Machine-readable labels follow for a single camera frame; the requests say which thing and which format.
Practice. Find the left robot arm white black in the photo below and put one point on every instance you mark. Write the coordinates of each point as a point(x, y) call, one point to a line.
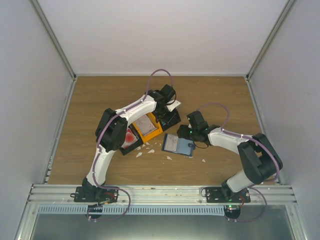
point(111, 134)

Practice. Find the navy blue card holder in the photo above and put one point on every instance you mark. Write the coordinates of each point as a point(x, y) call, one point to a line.
point(185, 147)

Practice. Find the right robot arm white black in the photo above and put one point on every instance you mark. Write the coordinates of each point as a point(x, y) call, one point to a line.
point(260, 162)

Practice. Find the red white card stack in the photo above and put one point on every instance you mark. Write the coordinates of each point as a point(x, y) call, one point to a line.
point(130, 139)

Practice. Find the white vip card stack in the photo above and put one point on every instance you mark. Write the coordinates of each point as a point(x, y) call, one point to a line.
point(145, 125)

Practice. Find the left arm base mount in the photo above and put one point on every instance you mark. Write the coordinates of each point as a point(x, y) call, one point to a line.
point(95, 195)

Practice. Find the orange bin with cards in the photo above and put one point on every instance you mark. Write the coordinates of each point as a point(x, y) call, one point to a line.
point(153, 134)

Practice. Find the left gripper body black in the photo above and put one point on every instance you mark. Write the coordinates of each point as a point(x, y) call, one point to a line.
point(160, 114)

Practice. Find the aluminium rail frame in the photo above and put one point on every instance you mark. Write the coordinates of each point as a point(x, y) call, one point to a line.
point(162, 194)

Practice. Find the slotted cable duct grey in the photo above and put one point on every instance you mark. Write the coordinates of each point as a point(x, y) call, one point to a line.
point(207, 210)

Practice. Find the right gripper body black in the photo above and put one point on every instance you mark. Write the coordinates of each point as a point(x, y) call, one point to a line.
point(191, 135)

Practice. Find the black bin with red cards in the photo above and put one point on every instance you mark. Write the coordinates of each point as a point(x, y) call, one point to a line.
point(135, 145)

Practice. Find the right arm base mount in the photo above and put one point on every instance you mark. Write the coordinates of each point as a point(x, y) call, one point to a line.
point(215, 194)

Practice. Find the black bin with teal cards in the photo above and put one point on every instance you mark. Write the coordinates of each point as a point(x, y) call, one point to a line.
point(174, 120)

